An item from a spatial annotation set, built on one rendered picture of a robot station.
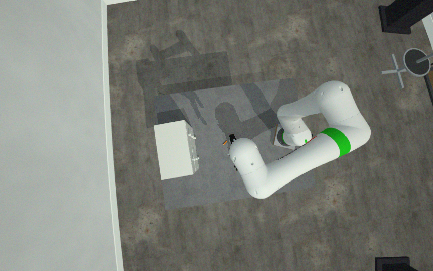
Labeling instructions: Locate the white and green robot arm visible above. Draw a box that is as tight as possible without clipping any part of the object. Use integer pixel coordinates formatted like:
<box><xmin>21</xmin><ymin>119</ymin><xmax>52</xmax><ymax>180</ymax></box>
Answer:
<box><xmin>227</xmin><ymin>80</ymin><xmax>371</xmax><ymax>199</ymax></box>

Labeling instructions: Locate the white small chest of drawers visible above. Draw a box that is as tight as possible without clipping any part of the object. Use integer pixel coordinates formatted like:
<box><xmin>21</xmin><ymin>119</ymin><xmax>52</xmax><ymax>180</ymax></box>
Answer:
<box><xmin>154</xmin><ymin>120</ymin><xmax>199</xmax><ymax>180</ymax></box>

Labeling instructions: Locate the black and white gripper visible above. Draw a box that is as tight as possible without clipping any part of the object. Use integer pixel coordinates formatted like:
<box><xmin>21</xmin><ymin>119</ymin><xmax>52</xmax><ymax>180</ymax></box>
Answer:
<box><xmin>229</xmin><ymin>134</ymin><xmax>236</xmax><ymax>144</ymax></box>

